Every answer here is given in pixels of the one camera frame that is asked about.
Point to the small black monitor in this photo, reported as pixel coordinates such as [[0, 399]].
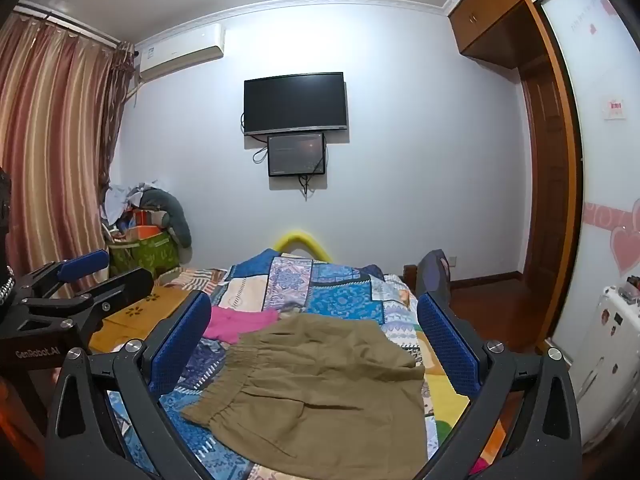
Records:
[[296, 154]]

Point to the khaki pants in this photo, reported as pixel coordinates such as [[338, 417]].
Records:
[[310, 400]]

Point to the white panel with heart stickers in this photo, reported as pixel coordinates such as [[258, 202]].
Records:
[[595, 170]]

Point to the person's left forearm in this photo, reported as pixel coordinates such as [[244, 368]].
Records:
[[10, 405]]

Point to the striped orange cloth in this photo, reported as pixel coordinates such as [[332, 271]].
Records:
[[200, 276]]

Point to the wooden bedpost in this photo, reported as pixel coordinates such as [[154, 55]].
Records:
[[410, 277]]

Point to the white cabinet with stickers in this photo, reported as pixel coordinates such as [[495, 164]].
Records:
[[610, 360]]

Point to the wooden door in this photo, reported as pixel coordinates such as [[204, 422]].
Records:
[[547, 175]]

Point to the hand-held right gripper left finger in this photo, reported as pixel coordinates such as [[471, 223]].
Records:
[[180, 345]]

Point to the white curtain rail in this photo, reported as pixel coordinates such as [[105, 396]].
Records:
[[70, 22]]

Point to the white wall switch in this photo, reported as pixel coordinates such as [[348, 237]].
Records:
[[614, 108]]

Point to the wooden overhead cabinet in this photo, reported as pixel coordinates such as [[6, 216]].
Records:
[[500, 15]]

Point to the patchwork blanket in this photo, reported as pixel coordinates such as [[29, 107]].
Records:
[[340, 300]]

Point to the white air conditioner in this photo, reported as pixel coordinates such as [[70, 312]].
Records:
[[180, 52]]

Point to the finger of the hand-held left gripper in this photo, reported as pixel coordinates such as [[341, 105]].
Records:
[[125, 285], [82, 264]]

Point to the striped pink curtain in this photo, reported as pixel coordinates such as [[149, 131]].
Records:
[[55, 135]]

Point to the orange box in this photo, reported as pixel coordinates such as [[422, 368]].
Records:
[[147, 225]]

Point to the yellow flowered mat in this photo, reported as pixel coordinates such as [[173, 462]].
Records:
[[150, 306]]

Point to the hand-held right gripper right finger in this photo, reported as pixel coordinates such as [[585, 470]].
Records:
[[445, 340]]

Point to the dark blue bag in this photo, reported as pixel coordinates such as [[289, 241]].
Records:
[[432, 275]]

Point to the black wall television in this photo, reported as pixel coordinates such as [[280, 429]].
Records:
[[295, 102]]

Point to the pink garment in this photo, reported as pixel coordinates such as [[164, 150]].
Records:
[[235, 325]]

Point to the yellow foam arch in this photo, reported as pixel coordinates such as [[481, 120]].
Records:
[[300, 236]]

